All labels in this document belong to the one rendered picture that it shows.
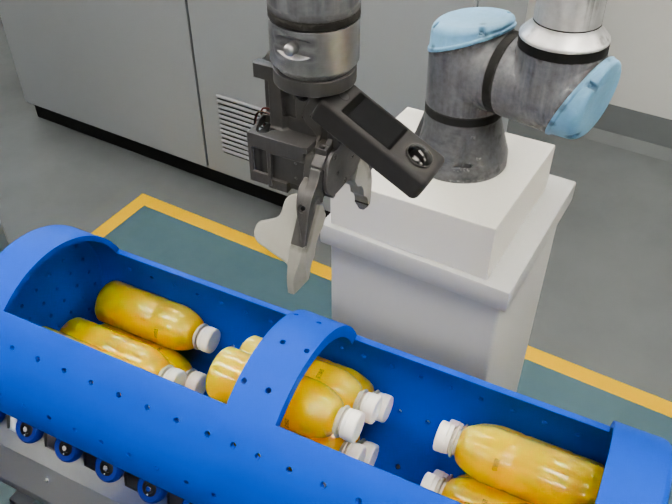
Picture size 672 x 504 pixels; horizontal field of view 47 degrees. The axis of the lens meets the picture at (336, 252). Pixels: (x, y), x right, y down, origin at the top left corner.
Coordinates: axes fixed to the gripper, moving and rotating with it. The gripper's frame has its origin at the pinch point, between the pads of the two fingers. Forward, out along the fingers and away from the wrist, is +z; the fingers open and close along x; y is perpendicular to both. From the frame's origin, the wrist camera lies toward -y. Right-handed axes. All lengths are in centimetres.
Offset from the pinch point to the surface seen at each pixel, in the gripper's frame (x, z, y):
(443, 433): -4.9, 28.0, -12.4
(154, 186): -148, 140, 163
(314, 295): -121, 140, 71
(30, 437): 12, 45, 45
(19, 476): 14, 55, 49
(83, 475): 12, 49, 36
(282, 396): 5.4, 19.0, 4.0
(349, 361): -13.9, 32.9, 4.9
